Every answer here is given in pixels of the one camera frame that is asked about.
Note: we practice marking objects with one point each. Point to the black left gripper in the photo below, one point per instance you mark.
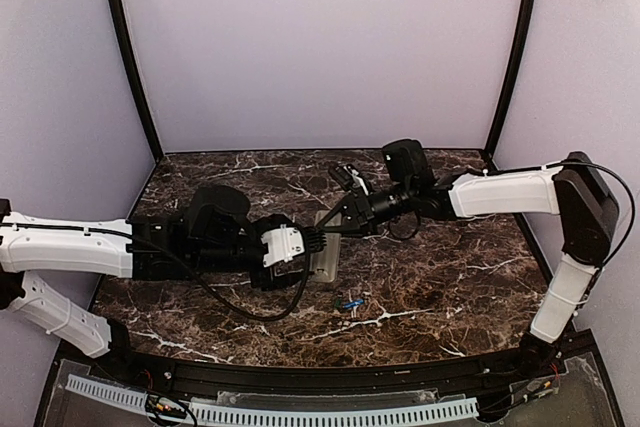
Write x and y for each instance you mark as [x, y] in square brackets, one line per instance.
[275, 276]

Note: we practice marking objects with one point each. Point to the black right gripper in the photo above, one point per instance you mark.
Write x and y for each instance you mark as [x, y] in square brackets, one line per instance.
[356, 212]

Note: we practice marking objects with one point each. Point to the white remote control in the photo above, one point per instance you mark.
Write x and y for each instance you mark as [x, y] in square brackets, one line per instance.
[324, 265]

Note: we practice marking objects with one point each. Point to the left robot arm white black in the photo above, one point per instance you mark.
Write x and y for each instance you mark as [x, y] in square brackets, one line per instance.
[213, 234]

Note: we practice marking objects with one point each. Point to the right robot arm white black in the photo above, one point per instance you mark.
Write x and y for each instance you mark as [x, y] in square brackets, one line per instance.
[573, 189]

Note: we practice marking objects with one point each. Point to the blue AAA battery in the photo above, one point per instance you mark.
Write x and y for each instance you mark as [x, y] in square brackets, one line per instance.
[353, 304]

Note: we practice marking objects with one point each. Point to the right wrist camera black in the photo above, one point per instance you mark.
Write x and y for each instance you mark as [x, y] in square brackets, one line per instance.
[349, 178]

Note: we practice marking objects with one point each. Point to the black front rail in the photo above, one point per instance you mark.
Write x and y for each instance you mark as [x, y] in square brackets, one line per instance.
[482, 375]

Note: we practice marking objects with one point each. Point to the white slotted cable duct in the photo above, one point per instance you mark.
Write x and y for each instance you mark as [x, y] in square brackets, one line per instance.
[416, 408]

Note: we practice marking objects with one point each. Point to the black right frame post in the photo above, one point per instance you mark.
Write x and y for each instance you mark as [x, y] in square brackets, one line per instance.
[516, 53]

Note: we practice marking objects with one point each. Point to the black frame post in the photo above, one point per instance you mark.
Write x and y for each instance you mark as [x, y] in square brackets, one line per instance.
[516, 53]
[131, 68]

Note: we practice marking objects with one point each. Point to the black left frame post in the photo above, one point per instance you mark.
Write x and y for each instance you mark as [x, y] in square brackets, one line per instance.
[131, 68]

